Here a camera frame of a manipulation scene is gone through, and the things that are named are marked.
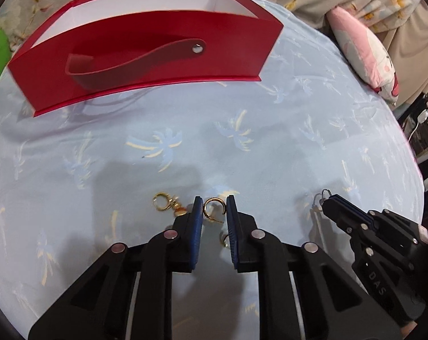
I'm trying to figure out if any silver hoop earring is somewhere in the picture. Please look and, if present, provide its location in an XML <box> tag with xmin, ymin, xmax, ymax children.
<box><xmin>312</xmin><ymin>188</ymin><xmax>332</xmax><ymax>210</ymax></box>

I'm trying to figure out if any gold clasp charm earring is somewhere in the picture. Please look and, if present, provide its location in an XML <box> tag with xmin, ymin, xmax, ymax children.
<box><xmin>152</xmin><ymin>192</ymin><xmax>187</xmax><ymax>217</ymax></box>

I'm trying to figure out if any red jewelry box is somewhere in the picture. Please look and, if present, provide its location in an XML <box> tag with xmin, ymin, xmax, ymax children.
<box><xmin>8</xmin><ymin>0</ymin><xmax>283</xmax><ymax>115</ymax></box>

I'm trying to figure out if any small gold hoop earring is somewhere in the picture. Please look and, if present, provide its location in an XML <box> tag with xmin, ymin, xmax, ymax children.
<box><xmin>219</xmin><ymin>232</ymin><xmax>230</xmax><ymax>249</ymax></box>

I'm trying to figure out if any light blue bed sheet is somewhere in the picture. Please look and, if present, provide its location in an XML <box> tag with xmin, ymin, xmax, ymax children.
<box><xmin>0</xmin><ymin>2</ymin><xmax>424</xmax><ymax>336</ymax></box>

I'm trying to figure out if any pink white pillow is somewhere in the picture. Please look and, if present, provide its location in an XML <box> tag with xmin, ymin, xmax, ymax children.
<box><xmin>326</xmin><ymin>6</ymin><xmax>399</xmax><ymax>105</ymax></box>

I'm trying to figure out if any white charger with cable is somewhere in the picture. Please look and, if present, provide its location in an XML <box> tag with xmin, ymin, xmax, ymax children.
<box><xmin>408</xmin><ymin>109</ymin><xmax>428</xmax><ymax>141</ymax></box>

